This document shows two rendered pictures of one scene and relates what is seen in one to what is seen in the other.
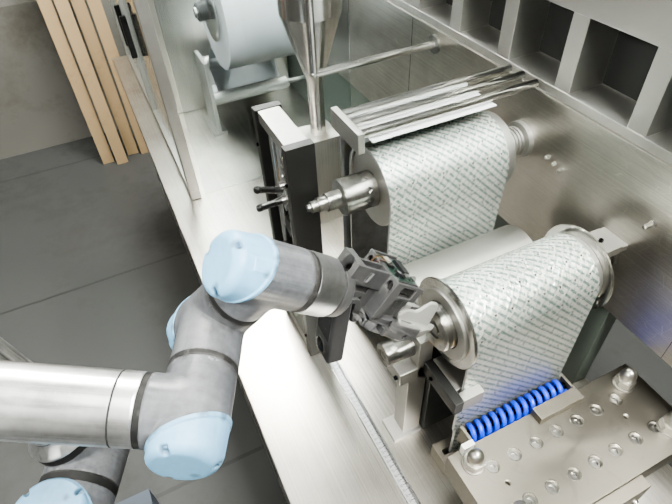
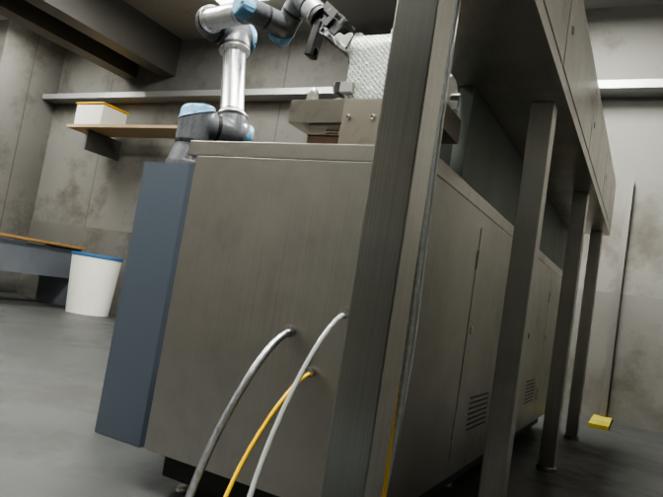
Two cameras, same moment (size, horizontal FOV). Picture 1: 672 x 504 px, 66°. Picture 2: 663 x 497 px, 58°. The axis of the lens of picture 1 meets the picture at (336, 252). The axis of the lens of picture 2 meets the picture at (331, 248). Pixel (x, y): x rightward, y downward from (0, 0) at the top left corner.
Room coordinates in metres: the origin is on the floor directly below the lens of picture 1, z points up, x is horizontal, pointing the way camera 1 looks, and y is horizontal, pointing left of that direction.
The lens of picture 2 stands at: (-0.58, -1.51, 0.55)
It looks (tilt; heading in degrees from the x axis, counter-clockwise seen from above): 5 degrees up; 52
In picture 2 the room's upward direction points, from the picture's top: 9 degrees clockwise
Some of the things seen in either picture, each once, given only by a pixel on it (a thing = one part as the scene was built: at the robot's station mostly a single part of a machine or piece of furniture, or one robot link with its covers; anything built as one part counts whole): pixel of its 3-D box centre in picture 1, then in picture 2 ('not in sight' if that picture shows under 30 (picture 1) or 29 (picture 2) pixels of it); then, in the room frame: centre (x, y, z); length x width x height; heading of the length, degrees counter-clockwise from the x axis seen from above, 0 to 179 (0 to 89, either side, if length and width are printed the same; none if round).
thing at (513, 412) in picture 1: (517, 409); not in sight; (0.45, -0.31, 1.03); 0.21 x 0.04 x 0.03; 114
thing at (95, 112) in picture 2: not in sight; (101, 118); (1.30, 5.22, 2.06); 0.43 x 0.36 x 0.24; 114
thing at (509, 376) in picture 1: (517, 373); (382, 96); (0.47, -0.29, 1.11); 0.23 x 0.01 x 0.18; 114
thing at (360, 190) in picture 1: (356, 192); not in sight; (0.70, -0.04, 1.34); 0.06 x 0.06 x 0.06; 24
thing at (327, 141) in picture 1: (317, 126); not in sight; (1.18, 0.03, 1.19); 0.14 x 0.14 x 0.57
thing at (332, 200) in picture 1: (323, 203); not in sight; (0.68, 0.02, 1.34); 0.06 x 0.03 x 0.03; 114
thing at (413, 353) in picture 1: (404, 386); not in sight; (0.50, -0.11, 1.05); 0.06 x 0.05 x 0.31; 114
